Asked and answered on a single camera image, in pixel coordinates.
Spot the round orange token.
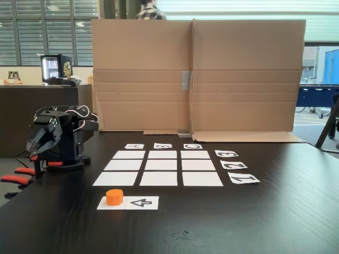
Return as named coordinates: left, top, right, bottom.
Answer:
left=105, top=188, right=124, bottom=206

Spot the white nine-square paper grid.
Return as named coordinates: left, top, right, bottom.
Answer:
left=92, top=150, right=225, bottom=187

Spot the black and orange bar clamp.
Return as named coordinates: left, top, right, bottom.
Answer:
left=28, top=153, right=65, bottom=178

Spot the dark wooden counter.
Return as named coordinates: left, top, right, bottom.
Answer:
left=0, top=84, right=94, bottom=159

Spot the black mini fridge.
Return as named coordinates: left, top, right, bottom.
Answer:
left=40, top=54, right=73, bottom=86

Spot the brown cardboard screen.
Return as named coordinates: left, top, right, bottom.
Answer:
left=189, top=17, right=307, bottom=143
left=91, top=18, right=195, bottom=136

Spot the white arrow paper sheet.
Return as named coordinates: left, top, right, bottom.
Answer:
left=96, top=196, right=160, bottom=211

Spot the grey tape strip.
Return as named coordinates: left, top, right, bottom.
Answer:
left=181, top=70, right=191, bottom=91

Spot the person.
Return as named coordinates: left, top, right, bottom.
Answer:
left=135, top=0, right=168, bottom=21

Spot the paper sheet number 3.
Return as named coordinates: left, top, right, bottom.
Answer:
left=214, top=150, right=239, bottom=159

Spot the paper sheet number 2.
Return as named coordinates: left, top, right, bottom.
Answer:
left=220, top=159, right=249, bottom=170

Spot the paper sheet number 1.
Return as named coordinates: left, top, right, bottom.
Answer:
left=227, top=171, right=261, bottom=185

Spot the dark tripod leg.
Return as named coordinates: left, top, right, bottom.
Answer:
left=314, top=94, right=339, bottom=149

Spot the blue container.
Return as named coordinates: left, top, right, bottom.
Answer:
left=323, top=49, right=339, bottom=85

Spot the black cable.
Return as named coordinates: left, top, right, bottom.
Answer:
left=15, top=149, right=37, bottom=170

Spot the orange-handled spring clamp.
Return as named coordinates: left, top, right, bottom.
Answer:
left=1, top=167, right=37, bottom=186

